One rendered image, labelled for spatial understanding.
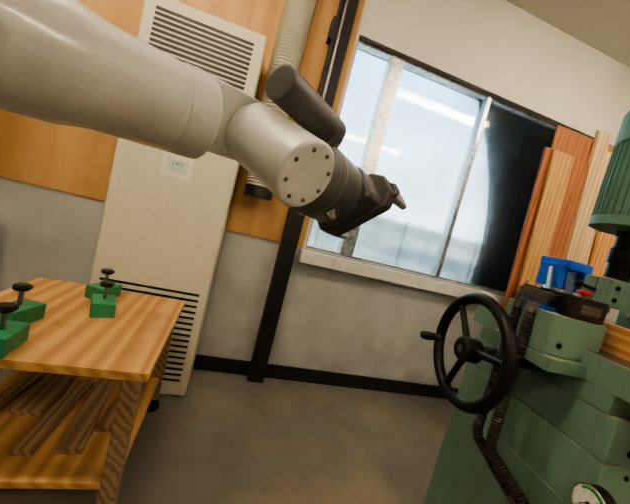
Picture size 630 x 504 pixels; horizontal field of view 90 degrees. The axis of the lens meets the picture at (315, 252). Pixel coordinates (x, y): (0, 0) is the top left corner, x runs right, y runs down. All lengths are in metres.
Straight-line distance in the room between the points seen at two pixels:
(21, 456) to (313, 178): 1.20
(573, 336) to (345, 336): 1.50
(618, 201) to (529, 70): 1.88
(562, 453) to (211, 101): 0.94
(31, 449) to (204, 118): 1.19
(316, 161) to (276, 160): 0.04
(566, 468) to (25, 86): 1.01
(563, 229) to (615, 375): 2.04
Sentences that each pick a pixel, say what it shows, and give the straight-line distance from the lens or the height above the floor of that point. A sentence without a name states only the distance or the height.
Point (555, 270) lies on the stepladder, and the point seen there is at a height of 1.09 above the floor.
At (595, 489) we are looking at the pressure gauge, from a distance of 0.85.
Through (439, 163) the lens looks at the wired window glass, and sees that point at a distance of 2.39.
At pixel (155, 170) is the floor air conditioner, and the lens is 1.64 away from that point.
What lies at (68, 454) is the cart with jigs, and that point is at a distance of 1.32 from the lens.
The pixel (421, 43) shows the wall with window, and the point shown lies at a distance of 2.40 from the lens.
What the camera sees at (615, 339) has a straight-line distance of 1.00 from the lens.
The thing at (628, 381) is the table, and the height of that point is 0.88.
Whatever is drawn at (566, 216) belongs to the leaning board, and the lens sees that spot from 2.87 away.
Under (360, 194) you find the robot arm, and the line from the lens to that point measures 0.42.
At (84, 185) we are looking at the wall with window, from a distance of 2.03.
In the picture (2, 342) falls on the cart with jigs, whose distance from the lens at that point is 1.05.
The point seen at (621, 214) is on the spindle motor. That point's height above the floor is 1.23.
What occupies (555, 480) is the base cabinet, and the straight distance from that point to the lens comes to 0.99.
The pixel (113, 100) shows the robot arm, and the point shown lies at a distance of 0.24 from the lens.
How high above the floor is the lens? 1.02
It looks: 5 degrees down
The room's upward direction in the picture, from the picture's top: 14 degrees clockwise
